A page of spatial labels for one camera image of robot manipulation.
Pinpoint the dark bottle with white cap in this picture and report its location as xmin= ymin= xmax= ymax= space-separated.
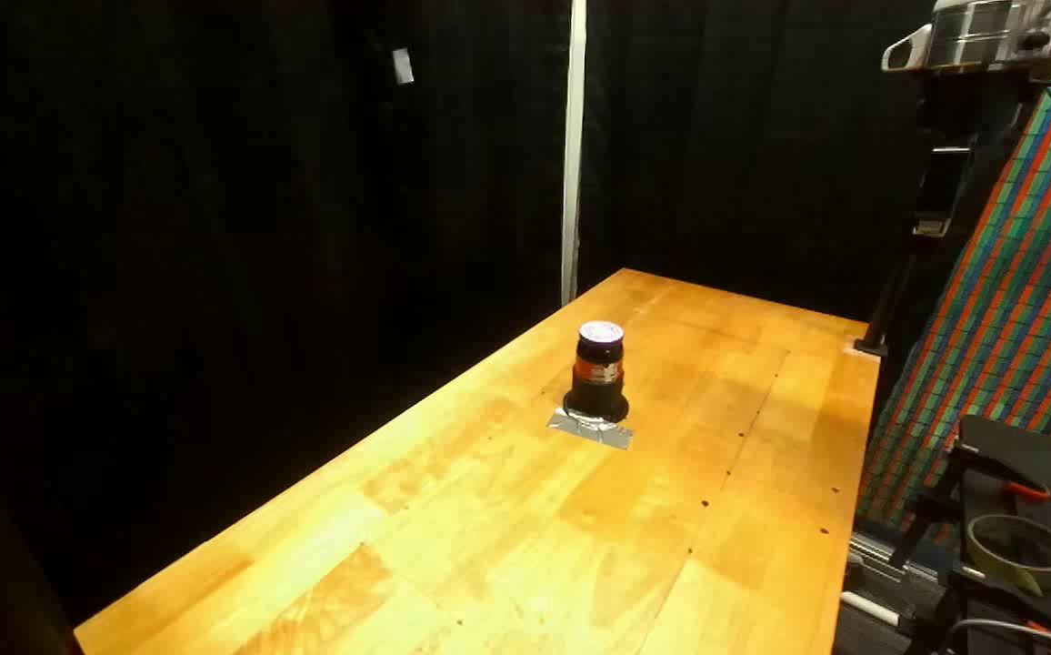
xmin=563 ymin=320 xmax=629 ymax=422

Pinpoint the grey tape patch under bottle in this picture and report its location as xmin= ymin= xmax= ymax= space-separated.
xmin=550 ymin=406 xmax=632 ymax=451

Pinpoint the white tag on curtain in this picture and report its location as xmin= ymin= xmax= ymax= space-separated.
xmin=392 ymin=47 xmax=416 ymax=88

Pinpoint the white vertical pole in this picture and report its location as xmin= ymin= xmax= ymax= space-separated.
xmin=560 ymin=0 xmax=590 ymax=303

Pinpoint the colourful striped panel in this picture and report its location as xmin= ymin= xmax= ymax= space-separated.
xmin=857 ymin=61 xmax=1051 ymax=528

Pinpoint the black stand beside table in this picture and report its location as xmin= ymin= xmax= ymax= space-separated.
xmin=894 ymin=413 xmax=1051 ymax=655

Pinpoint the roll of green tape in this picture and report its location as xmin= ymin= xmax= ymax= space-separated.
xmin=964 ymin=514 xmax=1051 ymax=574

